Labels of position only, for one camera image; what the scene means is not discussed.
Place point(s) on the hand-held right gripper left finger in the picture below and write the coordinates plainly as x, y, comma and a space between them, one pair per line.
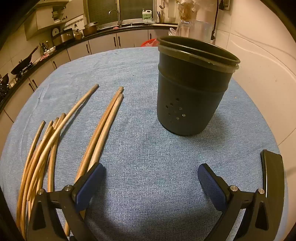
90, 183

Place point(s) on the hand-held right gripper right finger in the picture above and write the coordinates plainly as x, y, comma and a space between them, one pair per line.
212, 185

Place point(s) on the bunch of wooden chopsticks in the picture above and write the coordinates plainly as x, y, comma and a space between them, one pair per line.
98, 136

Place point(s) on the black perforated chopstick holder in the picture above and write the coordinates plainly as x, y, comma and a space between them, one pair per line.
189, 97

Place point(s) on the blue table cloth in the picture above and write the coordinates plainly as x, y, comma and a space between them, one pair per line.
138, 150

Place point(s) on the black smartphone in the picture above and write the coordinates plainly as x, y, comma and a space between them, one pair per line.
274, 173

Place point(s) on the pink cloth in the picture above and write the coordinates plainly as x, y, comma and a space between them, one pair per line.
44, 58

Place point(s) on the black wok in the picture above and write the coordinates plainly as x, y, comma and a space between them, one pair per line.
22, 66

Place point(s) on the black kitchen countertop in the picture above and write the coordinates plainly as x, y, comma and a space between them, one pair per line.
69, 45

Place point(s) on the metal kettle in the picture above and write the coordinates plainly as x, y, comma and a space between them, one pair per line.
45, 47

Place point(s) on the silver countertop oven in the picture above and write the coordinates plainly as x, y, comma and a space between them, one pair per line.
63, 37

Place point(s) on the brown teapot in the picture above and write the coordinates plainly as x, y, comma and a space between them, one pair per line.
78, 34

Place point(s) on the red plastic basket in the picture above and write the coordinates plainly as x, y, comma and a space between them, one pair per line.
149, 43

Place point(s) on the brown cooking pot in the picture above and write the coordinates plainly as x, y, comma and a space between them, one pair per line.
90, 30

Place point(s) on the clear glass mug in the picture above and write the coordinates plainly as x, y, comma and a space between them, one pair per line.
201, 30

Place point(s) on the round dial kitchen scale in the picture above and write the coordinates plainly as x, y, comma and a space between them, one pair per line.
55, 31

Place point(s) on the steel sink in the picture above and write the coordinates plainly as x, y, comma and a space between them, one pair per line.
136, 24

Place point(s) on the wooden cutting board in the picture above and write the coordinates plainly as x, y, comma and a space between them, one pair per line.
164, 24

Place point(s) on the steel faucet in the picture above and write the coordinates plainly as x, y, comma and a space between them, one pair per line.
118, 16

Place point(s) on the kitchen window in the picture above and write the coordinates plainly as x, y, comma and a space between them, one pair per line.
129, 11

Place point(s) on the green detergent jug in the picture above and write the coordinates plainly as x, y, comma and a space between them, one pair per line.
146, 16

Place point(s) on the hanging white plastic bag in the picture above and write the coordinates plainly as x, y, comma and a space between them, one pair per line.
187, 10

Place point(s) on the white wall cabinet with shelf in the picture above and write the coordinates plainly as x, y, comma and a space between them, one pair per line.
41, 23

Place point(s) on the wall socket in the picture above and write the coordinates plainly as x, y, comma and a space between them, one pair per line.
224, 4

